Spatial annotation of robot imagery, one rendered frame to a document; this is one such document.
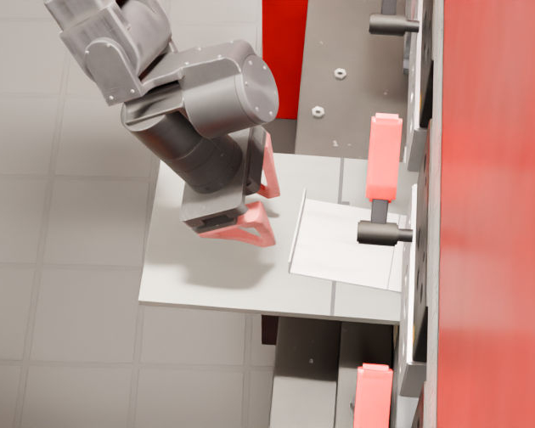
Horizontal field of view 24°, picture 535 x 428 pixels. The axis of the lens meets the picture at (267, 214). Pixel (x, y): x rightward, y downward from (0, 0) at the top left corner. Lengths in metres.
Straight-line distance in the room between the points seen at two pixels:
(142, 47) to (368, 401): 0.36
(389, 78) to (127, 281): 0.98
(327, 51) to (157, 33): 0.50
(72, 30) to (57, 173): 1.47
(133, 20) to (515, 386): 0.64
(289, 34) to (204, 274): 1.17
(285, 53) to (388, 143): 1.46
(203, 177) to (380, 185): 0.22
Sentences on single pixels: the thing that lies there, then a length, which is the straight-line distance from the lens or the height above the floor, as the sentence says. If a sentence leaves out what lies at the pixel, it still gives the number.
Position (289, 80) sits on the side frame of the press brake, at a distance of 2.41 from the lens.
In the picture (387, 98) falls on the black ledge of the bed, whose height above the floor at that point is 0.87.
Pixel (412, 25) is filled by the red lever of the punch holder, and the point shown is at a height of 1.26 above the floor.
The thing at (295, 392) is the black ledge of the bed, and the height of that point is 0.88.
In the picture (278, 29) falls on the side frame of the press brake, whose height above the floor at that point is 0.28.
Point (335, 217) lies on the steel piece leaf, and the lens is 1.22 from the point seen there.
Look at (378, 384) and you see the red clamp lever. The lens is 0.80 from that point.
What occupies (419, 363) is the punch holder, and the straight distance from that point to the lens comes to 0.88.
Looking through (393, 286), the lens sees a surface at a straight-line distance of 1.19.
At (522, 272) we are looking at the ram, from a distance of 0.44.
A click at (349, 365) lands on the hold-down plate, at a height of 0.90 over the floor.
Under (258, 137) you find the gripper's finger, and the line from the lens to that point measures 1.13.
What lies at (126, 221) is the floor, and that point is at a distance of 2.40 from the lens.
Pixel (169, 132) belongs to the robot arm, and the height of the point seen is 1.20.
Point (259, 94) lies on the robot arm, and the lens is 1.01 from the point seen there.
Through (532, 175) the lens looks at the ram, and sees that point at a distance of 0.44.
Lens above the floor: 2.04
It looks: 59 degrees down
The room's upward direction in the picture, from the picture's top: straight up
